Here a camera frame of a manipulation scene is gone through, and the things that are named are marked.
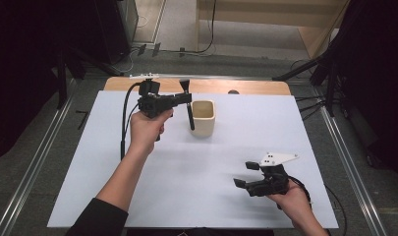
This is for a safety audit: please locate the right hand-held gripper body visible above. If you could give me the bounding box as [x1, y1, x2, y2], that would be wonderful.
[247, 151, 300, 198]

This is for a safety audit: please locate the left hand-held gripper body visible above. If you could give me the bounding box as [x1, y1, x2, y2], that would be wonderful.
[129, 72, 178, 120]

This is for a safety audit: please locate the black makeup brush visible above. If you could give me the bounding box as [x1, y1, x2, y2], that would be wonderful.
[179, 78, 197, 132]

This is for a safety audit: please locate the cream square cup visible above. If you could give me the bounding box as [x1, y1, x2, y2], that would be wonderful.
[190, 99, 216, 138]

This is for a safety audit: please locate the person's right hand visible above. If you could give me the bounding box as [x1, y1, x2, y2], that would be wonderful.
[267, 180, 312, 219]

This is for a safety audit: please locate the person's left hand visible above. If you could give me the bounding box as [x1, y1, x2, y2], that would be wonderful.
[129, 108, 175, 155]

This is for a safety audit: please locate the white table mat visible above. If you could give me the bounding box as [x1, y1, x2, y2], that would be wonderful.
[47, 90, 339, 229]

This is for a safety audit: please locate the wooden table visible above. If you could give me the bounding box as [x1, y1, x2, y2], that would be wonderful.
[103, 77, 292, 96]

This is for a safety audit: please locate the black cabinet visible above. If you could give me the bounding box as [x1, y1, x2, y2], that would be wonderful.
[92, 0, 140, 66]

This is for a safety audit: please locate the black metal stand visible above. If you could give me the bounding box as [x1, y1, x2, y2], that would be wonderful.
[53, 45, 124, 110]

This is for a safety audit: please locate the black tripod stand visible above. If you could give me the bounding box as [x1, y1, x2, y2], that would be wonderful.
[272, 45, 343, 117]

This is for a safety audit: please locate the light wooden shelf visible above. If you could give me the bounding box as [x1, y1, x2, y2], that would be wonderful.
[196, 0, 352, 61]

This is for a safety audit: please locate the right hand-held gripper cable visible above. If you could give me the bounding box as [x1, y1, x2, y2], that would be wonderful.
[287, 175, 313, 206]

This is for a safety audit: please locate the hand-held gripper cable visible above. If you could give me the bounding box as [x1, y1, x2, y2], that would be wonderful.
[287, 175, 313, 206]
[120, 82, 142, 161]

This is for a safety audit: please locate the left hand-held gripper cable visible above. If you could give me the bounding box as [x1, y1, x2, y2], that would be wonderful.
[120, 82, 142, 161]

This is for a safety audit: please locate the metal floor rail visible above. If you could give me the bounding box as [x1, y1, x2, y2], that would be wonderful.
[318, 106, 389, 236]
[0, 78, 78, 236]
[124, 72, 274, 82]

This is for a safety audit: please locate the white floor cable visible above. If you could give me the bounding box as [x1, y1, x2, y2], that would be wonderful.
[119, 48, 140, 75]

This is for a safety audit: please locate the long black floor cable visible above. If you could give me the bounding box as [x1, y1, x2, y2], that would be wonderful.
[160, 0, 218, 56]

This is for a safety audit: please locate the thin black floor cable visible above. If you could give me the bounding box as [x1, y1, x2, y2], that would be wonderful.
[323, 185, 348, 236]

